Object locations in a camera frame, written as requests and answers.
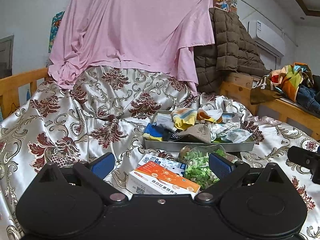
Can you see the clear bag of green pieces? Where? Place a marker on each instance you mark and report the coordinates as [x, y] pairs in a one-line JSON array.
[[198, 165]]

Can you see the orange sock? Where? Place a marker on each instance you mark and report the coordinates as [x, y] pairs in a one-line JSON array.
[[208, 117]]

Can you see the wooden bed frame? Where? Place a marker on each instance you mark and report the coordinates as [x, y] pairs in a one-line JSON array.
[[290, 111]]

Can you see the grey metal tray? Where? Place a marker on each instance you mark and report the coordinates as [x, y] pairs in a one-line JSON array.
[[200, 147]]

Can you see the blue denim jeans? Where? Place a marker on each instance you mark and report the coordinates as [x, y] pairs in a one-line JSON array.
[[308, 97]]

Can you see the white knit glove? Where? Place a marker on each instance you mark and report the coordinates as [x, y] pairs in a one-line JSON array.
[[230, 132]]

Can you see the blue and white box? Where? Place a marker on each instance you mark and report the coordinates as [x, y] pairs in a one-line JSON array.
[[172, 163]]

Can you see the white air conditioner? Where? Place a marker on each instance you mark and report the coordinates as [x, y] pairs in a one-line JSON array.
[[267, 37]]

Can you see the grey door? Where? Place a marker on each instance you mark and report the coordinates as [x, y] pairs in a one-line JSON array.
[[6, 57]]

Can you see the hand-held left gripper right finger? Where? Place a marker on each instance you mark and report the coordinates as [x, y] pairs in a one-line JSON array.
[[221, 165]]

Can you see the blue and yellow sock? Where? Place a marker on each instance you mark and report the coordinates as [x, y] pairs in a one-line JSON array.
[[153, 133]]

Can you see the colourful fish wall poster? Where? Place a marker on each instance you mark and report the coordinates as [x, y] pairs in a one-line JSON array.
[[55, 32]]

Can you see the pink hanging cloth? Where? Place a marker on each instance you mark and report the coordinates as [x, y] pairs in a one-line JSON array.
[[135, 22]]

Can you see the brown quilted jacket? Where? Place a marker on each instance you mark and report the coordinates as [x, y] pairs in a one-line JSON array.
[[225, 47]]

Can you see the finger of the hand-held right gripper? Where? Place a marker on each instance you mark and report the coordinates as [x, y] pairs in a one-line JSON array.
[[301, 157]]

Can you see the white and orange box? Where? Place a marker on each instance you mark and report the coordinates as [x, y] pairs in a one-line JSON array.
[[162, 182]]

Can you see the floral satin blanket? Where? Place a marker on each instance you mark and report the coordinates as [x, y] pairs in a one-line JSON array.
[[75, 125]]

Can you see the colourful patchwork cloth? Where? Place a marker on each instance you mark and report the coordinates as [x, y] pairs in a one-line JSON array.
[[291, 80]]

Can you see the brown printed cloth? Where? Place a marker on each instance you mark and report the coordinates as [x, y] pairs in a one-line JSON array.
[[265, 91]]

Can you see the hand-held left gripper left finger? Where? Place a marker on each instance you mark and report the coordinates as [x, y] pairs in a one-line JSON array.
[[102, 165]]

